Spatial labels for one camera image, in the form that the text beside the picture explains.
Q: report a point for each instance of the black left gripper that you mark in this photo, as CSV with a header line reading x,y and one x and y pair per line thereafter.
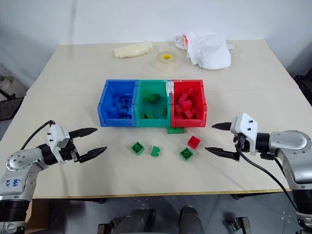
x,y
69,153

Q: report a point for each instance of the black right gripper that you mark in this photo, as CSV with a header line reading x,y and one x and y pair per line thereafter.
x,y
240,145

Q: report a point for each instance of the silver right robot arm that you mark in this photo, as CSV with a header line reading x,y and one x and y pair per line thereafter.
x,y
292,151

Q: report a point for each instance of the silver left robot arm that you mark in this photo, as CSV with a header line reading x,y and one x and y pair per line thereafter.
x,y
17,168

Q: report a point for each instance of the red building brick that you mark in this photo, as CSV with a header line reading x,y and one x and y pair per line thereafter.
x,y
187,114
194,142
187,104
178,109

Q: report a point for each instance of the blue plastic bin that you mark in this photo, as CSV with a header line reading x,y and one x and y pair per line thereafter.
x,y
103,114

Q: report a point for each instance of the square green building brick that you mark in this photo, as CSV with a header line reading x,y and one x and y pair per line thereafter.
x,y
137,148
186,154

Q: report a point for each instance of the red plastic bin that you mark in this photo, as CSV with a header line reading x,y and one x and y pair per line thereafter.
x,y
203,104

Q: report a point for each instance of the blue building brick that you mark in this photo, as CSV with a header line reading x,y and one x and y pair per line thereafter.
x,y
118,104
123,112

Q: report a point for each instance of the flat green building brick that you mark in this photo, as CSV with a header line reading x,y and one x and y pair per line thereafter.
x,y
175,131

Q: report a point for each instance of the green plastic bin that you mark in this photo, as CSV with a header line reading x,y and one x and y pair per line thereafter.
x,y
152,123

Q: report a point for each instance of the small green building brick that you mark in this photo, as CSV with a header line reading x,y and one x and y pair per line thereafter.
x,y
156,151

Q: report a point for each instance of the white tape patch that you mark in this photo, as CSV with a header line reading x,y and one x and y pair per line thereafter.
x,y
169,86

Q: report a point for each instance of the black caster wheel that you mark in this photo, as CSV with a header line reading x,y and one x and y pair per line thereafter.
x,y
237,223

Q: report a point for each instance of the black mesh basket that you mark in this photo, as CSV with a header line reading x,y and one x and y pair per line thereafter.
x,y
9,107

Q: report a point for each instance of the dark rounded shape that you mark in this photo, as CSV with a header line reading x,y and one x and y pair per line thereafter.
x,y
136,220
191,220

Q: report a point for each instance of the crumpled white plastic bag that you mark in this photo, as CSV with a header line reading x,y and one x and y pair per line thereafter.
x,y
209,51

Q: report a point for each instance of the clear tape roll yellow core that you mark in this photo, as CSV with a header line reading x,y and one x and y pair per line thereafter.
x,y
167,62

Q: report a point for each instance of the clear bag of white pieces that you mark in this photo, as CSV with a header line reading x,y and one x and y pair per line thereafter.
x,y
132,50

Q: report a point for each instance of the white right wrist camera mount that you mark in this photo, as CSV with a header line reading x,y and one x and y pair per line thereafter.
x,y
246,129

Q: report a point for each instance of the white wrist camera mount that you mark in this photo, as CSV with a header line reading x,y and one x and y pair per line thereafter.
x,y
246,129
57,136

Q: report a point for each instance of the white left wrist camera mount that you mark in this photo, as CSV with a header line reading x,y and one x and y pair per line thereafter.
x,y
57,136

